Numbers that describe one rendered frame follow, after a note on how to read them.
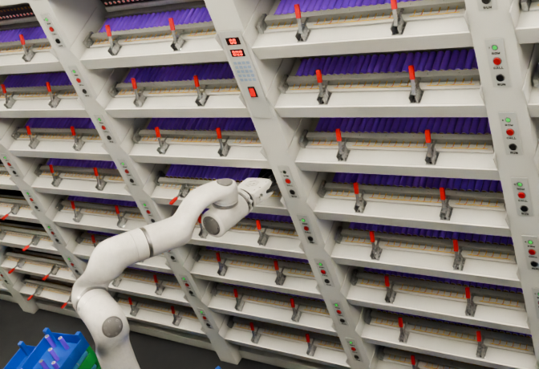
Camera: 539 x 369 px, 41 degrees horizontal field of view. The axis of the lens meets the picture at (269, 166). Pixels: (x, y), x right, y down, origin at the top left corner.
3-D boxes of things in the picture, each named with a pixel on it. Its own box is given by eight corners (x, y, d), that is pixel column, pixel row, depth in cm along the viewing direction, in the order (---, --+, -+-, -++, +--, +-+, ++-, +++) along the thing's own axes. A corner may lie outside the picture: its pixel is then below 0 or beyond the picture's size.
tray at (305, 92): (490, 117, 171) (475, 79, 162) (280, 117, 206) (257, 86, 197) (508, 54, 180) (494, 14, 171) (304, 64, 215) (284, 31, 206)
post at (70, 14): (237, 364, 310) (41, -11, 221) (220, 360, 316) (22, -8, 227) (260, 330, 323) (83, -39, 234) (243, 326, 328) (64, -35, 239)
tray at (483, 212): (513, 237, 191) (501, 209, 181) (318, 219, 226) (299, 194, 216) (528, 174, 200) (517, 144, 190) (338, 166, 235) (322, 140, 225)
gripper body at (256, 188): (252, 192, 215) (272, 175, 223) (224, 189, 221) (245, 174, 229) (257, 213, 217) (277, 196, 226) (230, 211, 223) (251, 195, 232)
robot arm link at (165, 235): (132, 200, 198) (228, 170, 212) (138, 248, 206) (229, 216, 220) (146, 216, 191) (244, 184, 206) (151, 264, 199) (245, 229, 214)
